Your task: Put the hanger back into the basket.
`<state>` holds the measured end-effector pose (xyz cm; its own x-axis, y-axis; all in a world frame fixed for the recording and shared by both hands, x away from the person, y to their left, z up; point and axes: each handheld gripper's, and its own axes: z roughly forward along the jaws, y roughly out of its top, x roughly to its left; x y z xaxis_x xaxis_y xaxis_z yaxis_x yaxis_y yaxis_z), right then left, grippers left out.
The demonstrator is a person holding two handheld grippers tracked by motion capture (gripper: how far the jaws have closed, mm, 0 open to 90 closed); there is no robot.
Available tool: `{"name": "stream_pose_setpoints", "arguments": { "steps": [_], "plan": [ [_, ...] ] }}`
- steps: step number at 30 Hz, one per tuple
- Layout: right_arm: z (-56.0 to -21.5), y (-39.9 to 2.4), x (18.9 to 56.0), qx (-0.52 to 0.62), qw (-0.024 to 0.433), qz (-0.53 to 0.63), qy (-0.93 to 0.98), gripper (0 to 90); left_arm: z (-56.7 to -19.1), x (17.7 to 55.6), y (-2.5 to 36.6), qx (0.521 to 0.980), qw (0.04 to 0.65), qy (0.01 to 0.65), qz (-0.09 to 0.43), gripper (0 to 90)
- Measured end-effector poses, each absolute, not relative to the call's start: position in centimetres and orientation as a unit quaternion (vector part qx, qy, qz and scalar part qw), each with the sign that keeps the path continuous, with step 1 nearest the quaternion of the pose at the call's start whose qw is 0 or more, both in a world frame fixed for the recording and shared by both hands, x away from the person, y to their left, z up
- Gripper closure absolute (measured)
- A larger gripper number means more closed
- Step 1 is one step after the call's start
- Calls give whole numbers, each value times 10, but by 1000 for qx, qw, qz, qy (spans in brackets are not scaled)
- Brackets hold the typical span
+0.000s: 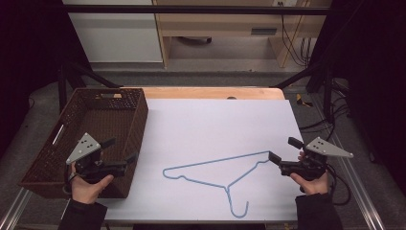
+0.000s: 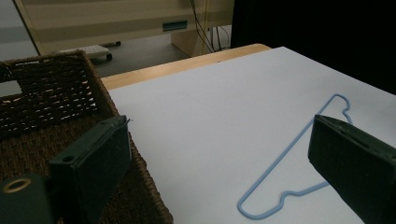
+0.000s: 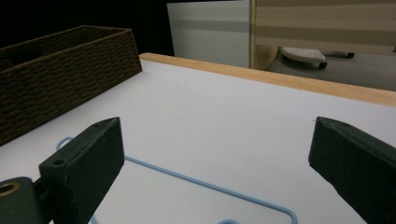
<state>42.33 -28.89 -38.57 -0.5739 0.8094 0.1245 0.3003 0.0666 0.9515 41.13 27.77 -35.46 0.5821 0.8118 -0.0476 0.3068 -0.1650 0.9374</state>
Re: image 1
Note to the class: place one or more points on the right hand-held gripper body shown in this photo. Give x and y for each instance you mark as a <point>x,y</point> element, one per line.
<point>311,166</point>

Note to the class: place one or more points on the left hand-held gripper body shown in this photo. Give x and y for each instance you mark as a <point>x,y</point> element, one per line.
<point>83,149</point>

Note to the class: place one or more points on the brown woven plastic basket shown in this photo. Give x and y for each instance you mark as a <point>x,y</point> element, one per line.
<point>105,118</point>

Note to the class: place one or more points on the person's right hand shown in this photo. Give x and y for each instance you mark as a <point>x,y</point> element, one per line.
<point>316,187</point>

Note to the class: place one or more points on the person's left hand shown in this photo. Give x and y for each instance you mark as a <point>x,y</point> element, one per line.
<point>84,191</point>

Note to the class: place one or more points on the yellow and black tool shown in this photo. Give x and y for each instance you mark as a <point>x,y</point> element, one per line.
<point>301,100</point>

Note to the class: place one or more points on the black stand legs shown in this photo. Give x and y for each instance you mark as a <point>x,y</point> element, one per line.
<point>319,76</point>
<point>79,75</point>

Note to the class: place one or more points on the white table mat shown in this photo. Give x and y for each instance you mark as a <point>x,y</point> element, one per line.
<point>207,127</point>

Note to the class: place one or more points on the white cabinet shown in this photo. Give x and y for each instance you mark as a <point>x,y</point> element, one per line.
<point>118,35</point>

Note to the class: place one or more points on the light wooden desk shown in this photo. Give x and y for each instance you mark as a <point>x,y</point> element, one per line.
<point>223,27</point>

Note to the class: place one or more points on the aluminium rail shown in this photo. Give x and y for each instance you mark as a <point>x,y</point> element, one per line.
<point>14,209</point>
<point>360,188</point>

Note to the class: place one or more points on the black horizontal frame bar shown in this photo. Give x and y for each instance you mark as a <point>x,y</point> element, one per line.
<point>191,9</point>

